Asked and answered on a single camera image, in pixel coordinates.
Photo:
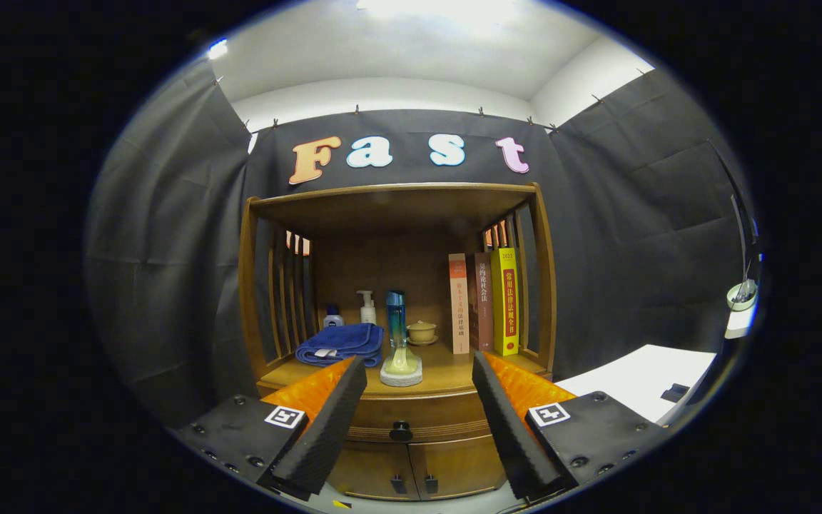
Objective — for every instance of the small white blue-capped bottle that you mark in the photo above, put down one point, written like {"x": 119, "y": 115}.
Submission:
{"x": 332, "y": 318}

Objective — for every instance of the black drawer knob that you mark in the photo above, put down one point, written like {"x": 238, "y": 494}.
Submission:
{"x": 401, "y": 431}

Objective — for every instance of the blue glass bottle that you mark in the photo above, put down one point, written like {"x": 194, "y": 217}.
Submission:
{"x": 395, "y": 318}

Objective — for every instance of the wooden cabinet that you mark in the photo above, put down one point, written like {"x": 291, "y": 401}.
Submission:
{"x": 382, "y": 264}

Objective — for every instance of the beige orange book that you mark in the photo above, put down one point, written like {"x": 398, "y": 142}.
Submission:
{"x": 459, "y": 303}

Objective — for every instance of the ceiling light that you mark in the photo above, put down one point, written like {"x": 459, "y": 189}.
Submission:
{"x": 217, "y": 48}

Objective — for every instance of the black block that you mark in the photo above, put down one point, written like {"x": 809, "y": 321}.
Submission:
{"x": 675, "y": 392}

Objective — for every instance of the white side table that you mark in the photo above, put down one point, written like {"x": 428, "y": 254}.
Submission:
{"x": 639, "y": 371}

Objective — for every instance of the white side shelf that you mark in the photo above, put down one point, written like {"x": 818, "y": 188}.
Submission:
{"x": 739, "y": 323}

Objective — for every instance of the wooden cabinet door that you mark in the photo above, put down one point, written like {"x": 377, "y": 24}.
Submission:
{"x": 454, "y": 464}
{"x": 375, "y": 467}

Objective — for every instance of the wooden drawer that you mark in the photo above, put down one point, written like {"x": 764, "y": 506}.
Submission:
{"x": 418, "y": 407}

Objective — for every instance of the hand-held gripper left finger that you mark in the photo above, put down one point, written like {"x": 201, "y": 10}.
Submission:
{"x": 329, "y": 428}

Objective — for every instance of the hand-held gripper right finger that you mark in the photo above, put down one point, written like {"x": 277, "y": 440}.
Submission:
{"x": 514, "y": 435}

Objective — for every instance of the blue folded towel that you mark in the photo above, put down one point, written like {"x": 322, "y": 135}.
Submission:
{"x": 340, "y": 344}

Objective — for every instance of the pale green scrubbing brush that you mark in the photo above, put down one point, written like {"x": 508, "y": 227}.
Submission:
{"x": 402, "y": 364}

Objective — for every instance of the white pump bottle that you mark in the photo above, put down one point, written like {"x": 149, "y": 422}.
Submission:
{"x": 367, "y": 308}

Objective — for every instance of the wooden countertop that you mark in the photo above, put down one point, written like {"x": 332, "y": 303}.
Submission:
{"x": 447, "y": 371}

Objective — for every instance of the brown book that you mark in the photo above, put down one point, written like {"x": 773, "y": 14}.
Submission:
{"x": 482, "y": 300}

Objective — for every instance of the beige lidded teacup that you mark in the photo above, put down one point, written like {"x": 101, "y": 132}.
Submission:
{"x": 422, "y": 332}

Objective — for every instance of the yellow book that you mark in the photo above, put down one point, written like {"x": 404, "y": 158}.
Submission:
{"x": 505, "y": 300}

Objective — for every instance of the white round container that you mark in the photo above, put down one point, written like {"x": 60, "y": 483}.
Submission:
{"x": 743, "y": 294}

